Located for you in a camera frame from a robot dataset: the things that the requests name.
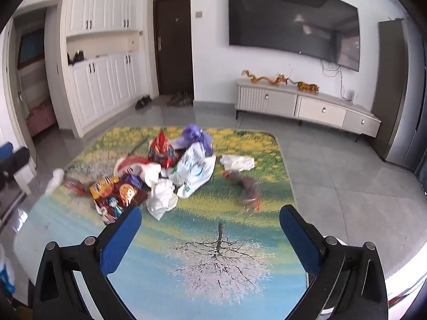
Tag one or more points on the white tissue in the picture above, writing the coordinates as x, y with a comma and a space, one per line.
55, 178

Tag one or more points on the black shoes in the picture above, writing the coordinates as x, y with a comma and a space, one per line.
143, 102

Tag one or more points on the golden tiger figurine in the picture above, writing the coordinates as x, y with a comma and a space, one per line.
308, 87

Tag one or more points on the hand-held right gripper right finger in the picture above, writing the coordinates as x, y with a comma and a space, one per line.
300, 243

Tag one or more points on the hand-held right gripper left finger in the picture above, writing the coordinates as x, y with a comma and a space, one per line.
120, 238

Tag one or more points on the white printed plastic bag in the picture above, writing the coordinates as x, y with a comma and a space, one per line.
196, 170

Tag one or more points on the purple plastic bag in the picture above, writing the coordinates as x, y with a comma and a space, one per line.
193, 135

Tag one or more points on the red snack bag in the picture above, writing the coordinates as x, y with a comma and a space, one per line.
161, 150

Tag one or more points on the grey refrigerator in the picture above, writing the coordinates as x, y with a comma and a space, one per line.
397, 90

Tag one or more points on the small red wrapper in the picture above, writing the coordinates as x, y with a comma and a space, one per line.
75, 185

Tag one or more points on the red white paper cup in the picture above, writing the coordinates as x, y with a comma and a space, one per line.
128, 164

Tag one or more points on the beige television cabinet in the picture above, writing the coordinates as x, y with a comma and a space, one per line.
320, 108

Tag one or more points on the brown cartoon snack packet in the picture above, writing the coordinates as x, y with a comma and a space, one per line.
125, 195

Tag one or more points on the black handbag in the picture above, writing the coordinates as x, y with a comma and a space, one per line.
76, 58

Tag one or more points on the small purple wrapper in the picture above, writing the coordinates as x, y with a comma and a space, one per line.
135, 180

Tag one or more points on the dark brown door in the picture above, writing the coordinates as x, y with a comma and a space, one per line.
173, 46

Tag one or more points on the white router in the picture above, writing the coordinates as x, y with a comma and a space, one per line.
350, 95

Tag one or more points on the landscape printed table mat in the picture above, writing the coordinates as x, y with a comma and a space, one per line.
200, 213

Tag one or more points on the black wall television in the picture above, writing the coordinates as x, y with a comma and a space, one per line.
293, 20

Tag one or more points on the white panelled cabinet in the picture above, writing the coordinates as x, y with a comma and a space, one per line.
100, 83

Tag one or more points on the dark framed window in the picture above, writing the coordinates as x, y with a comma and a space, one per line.
30, 48

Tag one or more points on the pink bedding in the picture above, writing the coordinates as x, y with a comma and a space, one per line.
41, 118

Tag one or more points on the orange snack packet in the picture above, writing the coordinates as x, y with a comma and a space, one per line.
103, 188

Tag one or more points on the clear red wrapper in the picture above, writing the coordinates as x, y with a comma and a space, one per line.
248, 190

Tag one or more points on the brown shoes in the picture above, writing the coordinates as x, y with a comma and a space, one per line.
180, 99

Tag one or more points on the crumpled white plastic bag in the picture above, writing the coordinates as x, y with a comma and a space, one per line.
161, 200

